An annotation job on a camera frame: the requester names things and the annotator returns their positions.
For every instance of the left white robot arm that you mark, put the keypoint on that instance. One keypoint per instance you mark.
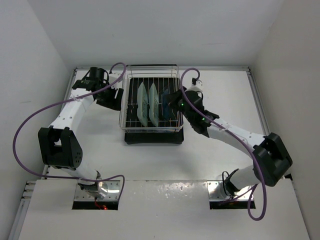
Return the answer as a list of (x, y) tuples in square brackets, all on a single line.
[(58, 143)]

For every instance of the metal base plate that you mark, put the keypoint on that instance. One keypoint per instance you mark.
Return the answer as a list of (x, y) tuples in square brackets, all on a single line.
[(216, 192), (111, 190)]

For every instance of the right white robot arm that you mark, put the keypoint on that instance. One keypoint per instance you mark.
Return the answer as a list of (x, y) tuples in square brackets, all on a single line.
[(271, 157)]

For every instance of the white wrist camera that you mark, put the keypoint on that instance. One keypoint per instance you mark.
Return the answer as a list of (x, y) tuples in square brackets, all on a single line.
[(113, 80), (197, 86)]

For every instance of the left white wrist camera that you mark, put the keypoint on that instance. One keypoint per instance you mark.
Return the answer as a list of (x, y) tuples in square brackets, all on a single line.
[(113, 80)]

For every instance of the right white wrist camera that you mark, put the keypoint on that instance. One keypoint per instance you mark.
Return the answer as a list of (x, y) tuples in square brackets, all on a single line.
[(197, 86)]

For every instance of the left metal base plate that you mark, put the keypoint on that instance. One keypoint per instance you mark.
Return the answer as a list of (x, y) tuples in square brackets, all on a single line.
[(111, 190)]

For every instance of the metal wire dish rack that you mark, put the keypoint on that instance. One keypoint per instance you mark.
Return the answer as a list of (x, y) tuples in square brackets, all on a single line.
[(145, 70)]

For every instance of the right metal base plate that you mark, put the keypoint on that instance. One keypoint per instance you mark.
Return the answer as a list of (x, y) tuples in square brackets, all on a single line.
[(216, 192)]

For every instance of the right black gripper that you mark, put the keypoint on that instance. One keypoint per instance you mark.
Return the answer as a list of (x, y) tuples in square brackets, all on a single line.
[(173, 103)]

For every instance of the black drip tray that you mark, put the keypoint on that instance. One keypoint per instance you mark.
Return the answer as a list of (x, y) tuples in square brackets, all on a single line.
[(155, 137)]

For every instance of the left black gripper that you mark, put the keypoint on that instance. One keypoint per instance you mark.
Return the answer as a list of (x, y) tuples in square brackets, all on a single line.
[(115, 103)]

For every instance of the dark blue leaf plate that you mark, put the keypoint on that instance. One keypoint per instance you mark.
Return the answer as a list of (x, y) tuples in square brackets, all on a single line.
[(166, 110)]

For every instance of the light green plate with berries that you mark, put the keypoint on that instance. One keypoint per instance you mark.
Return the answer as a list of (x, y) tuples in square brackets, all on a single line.
[(154, 105)]

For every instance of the light green rectangular plate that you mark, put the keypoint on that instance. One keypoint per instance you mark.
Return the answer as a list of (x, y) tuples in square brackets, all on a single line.
[(142, 105)]

